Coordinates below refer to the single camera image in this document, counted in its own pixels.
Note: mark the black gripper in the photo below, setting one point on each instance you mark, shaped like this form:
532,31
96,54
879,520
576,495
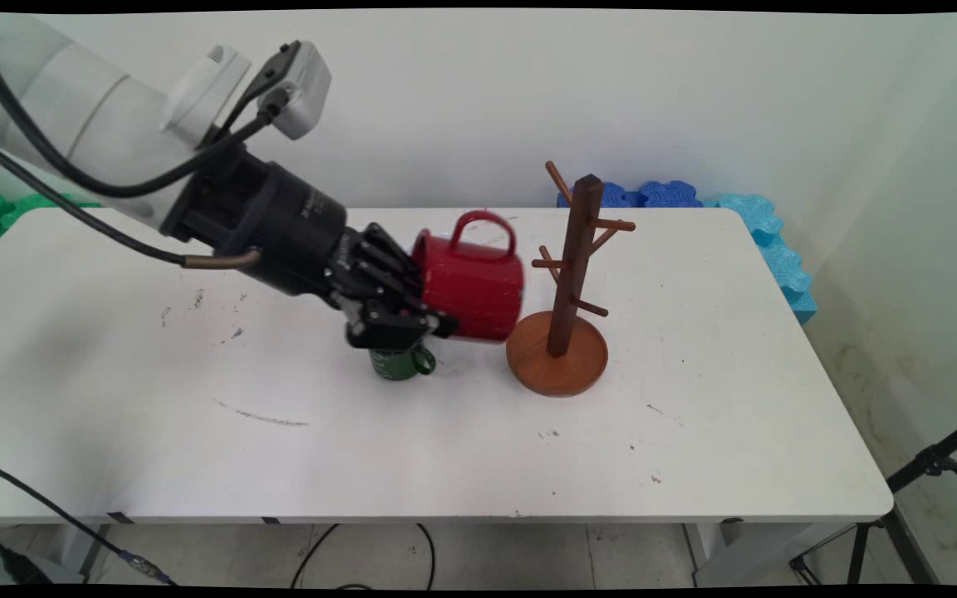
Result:
279,220

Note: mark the red mug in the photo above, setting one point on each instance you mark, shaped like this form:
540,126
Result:
470,286

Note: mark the green mug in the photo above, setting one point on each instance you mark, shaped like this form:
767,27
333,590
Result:
399,364

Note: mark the wooden mug tree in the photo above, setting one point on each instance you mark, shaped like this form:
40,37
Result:
578,249

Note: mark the cyan foam mat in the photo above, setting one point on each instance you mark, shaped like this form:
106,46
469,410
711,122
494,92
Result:
782,257

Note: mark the white table leg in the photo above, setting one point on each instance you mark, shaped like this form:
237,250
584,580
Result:
84,544
715,548

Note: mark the black tripod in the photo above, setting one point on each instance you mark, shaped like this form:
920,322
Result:
927,461

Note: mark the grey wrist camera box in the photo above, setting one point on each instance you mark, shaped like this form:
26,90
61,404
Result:
304,91

